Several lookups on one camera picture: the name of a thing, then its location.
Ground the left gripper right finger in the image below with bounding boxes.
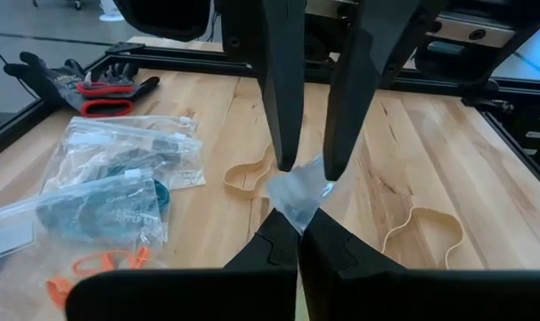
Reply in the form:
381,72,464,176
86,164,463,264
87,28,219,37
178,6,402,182
299,207,540,321

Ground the clear zip bag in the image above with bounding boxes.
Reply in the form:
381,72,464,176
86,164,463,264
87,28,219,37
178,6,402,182
264,153,337,236
0,240,168,321
0,168,169,268
40,114,208,193

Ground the large tan rubber band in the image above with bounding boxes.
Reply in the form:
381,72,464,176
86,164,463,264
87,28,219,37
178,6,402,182
380,206,466,271

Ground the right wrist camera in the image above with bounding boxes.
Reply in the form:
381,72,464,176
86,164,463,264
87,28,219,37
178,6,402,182
112,0,213,44

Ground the wide blue rubber band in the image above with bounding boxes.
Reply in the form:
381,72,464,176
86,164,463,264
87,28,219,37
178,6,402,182
36,191,160,242

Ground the wide black rubber band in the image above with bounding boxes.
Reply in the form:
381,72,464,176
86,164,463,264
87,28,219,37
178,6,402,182
91,138,182,179

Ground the red resistance band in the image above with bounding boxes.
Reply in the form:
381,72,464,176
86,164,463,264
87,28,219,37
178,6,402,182
76,62,161,102

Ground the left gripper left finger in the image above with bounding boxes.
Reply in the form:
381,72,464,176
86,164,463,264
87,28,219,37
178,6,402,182
64,208,300,321

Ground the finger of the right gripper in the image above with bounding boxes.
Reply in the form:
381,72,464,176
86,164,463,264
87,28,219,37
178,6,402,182
322,0,425,182
257,0,307,173

